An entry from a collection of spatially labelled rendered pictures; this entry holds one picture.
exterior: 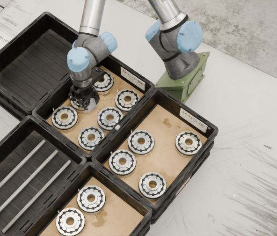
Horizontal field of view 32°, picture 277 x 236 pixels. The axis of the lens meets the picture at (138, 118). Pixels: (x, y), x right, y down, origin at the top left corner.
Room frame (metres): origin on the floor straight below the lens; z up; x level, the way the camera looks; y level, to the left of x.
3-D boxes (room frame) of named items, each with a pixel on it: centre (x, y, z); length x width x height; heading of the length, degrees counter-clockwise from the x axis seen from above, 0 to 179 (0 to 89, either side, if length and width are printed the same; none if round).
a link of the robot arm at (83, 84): (0.93, 0.20, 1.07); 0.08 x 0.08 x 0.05
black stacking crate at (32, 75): (1.10, 0.41, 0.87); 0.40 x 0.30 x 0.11; 142
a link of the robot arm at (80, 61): (0.93, 0.20, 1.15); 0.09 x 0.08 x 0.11; 136
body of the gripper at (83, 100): (0.92, 0.21, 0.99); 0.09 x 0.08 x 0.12; 150
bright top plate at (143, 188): (0.60, -0.06, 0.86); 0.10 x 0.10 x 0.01
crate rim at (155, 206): (0.73, -0.07, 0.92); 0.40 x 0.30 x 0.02; 142
